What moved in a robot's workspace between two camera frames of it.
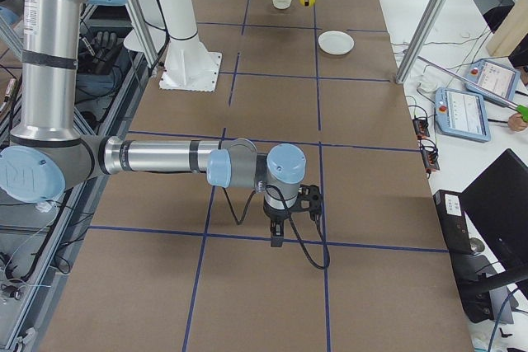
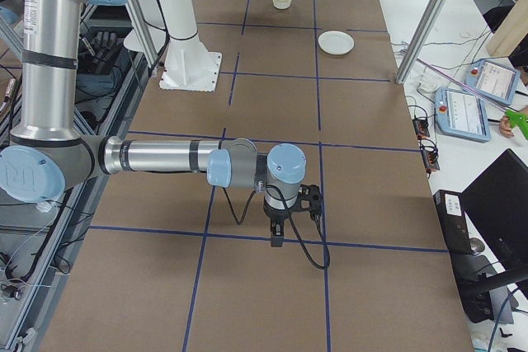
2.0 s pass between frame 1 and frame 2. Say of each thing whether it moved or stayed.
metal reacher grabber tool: moved
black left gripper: stayed
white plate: stayed
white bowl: stayed
